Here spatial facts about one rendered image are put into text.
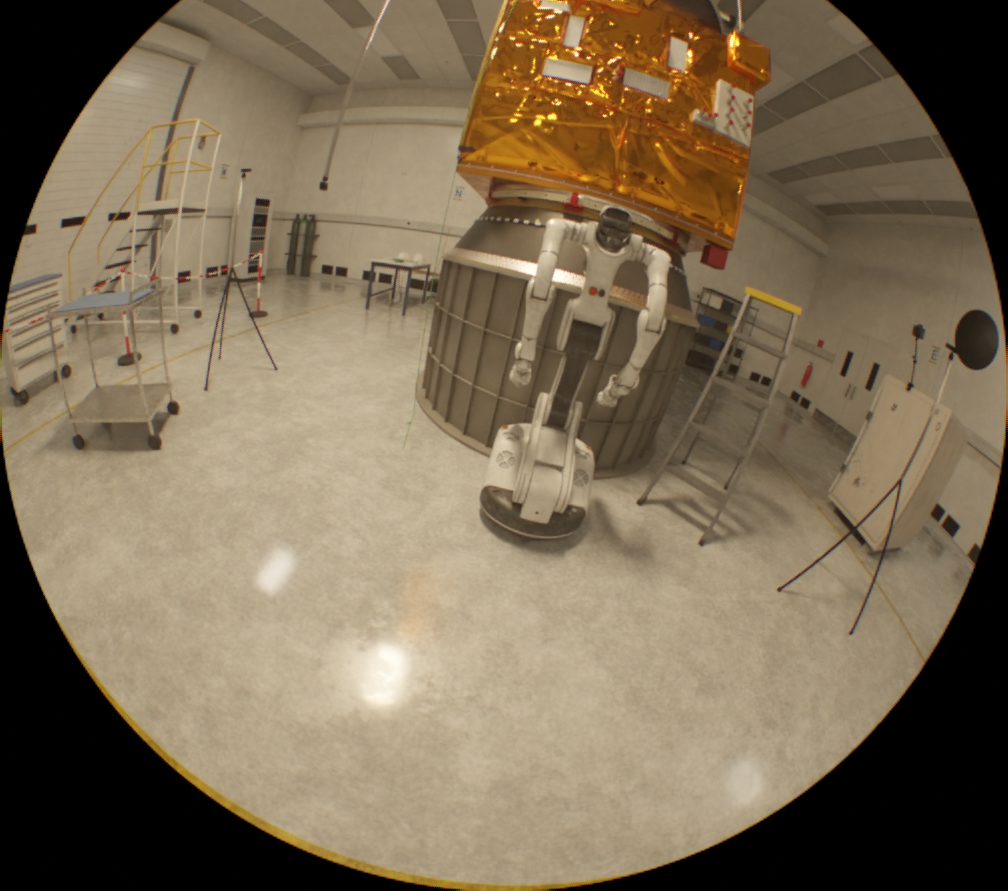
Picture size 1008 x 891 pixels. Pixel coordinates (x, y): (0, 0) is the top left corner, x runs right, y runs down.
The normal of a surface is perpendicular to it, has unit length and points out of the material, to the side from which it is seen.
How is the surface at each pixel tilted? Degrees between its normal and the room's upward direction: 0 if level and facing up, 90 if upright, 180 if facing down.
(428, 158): 90
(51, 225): 90
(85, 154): 90
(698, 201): 91
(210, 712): 0
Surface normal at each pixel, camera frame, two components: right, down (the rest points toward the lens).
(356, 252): -0.11, 0.35
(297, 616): 0.22, -0.91
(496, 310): -0.52, 0.21
